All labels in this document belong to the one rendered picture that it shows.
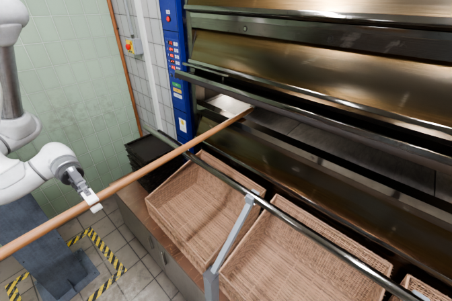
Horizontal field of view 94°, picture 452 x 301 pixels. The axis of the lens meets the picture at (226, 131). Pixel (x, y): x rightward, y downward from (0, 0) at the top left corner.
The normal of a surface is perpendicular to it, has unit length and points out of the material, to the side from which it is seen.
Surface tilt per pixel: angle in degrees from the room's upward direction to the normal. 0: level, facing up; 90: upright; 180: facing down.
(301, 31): 90
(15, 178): 61
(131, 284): 0
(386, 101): 70
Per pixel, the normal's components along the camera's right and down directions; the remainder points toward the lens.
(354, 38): -0.66, 0.40
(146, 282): 0.01, -0.84
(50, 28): 0.75, 0.36
